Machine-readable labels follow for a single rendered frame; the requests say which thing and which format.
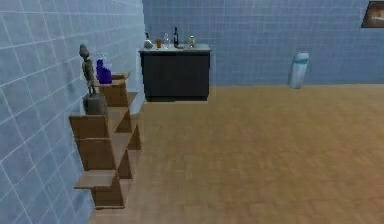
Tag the brown cup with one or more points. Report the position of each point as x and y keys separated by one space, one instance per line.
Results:
x=158 y=43

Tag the pale glass jar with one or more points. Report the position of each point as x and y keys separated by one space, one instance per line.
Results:
x=191 y=41

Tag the black cabinet with grey top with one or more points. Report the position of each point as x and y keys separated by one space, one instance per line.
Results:
x=176 y=73

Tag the brown wooden shelf unit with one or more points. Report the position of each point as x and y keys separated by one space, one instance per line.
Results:
x=100 y=146

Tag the dark wine bottle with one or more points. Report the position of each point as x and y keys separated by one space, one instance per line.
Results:
x=175 y=38

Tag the grey figure statue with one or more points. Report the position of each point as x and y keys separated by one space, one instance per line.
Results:
x=89 y=71

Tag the blue spray bottle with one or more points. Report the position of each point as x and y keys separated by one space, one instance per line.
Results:
x=103 y=71

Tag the pale blue bin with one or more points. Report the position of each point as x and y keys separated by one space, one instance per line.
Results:
x=298 y=70

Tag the clear glass bottle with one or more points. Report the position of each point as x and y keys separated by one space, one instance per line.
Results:
x=166 y=41

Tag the dark framed picture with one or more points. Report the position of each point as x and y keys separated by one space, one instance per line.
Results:
x=374 y=15

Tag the grey round flask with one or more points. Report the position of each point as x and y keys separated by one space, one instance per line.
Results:
x=148 y=43

